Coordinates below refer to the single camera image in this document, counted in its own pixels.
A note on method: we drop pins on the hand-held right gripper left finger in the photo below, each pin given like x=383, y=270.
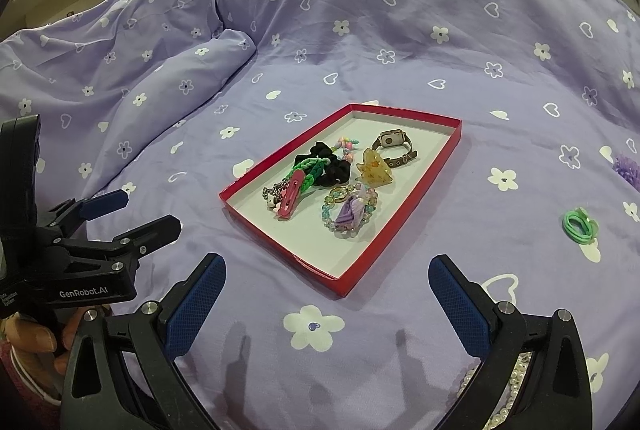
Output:
x=197, y=305

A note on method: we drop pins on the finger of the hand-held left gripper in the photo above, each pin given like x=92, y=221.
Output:
x=105, y=202
x=155, y=227

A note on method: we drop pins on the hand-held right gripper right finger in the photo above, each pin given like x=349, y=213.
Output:
x=460, y=305

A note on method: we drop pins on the pink hair clip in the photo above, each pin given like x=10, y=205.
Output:
x=290, y=200

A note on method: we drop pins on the red shallow box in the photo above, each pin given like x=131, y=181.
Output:
x=430, y=144

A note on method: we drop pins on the yellow hair claw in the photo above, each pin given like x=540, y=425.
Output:
x=372, y=167

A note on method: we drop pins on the black scrunchie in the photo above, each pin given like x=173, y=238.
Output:
x=330, y=175

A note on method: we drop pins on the person's left hand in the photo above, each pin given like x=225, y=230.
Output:
x=35, y=337

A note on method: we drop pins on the purple scrunchie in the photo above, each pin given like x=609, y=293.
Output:
x=629, y=169

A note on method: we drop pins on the purple flower print blanket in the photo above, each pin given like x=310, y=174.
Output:
x=400, y=34

